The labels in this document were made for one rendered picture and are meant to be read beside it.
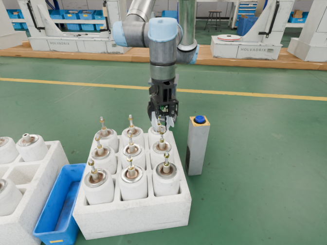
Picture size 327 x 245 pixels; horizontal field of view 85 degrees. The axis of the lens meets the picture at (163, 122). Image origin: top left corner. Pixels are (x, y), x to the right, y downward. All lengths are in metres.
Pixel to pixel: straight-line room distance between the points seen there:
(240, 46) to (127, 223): 2.39
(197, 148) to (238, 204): 0.30
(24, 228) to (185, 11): 1.05
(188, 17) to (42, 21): 2.77
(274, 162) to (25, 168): 1.21
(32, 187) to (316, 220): 1.11
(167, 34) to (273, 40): 2.42
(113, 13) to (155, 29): 2.34
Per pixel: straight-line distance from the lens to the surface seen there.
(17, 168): 0.98
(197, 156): 0.87
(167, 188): 0.65
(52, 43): 3.30
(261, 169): 1.10
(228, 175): 1.01
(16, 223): 0.78
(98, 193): 0.65
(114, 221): 0.73
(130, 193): 0.65
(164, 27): 0.49
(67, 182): 0.99
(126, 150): 0.72
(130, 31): 0.63
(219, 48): 2.64
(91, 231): 0.79
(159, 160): 0.71
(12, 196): 0.80
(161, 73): 0.51
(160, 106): 0.56
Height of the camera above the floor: 0.74
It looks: 35 degrees down
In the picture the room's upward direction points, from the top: straight up
